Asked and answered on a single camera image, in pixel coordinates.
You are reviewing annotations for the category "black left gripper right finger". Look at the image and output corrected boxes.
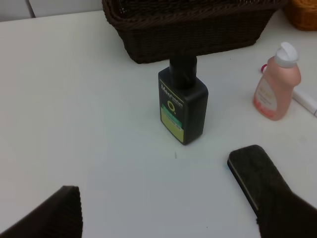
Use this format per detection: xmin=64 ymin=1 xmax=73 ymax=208
xmin=227 ymin=145 xmax=317 ymax=238

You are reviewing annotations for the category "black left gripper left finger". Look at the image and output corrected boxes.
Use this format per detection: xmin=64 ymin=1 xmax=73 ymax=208
xmin=0 ymin=186 xmax=83 ymax=238

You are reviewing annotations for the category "white marker pink cap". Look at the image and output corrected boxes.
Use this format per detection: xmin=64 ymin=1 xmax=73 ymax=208
xmin=253 ymin=63 xmax=317 ymax=120

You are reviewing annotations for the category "pink lotion bottle white cap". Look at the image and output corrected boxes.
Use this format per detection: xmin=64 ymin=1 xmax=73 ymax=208
xmin=253 ymin=42 xmax=301 ymax=121

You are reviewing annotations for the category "orange wicker basket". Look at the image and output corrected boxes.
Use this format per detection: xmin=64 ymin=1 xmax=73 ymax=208
xmin=283 ymin=0 xmax=317 ymax=31

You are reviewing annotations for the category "dark brown wicker basket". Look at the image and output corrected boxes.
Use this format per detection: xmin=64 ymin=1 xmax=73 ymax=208
xmin=102 ymin=0 xmax=286 ymax=64

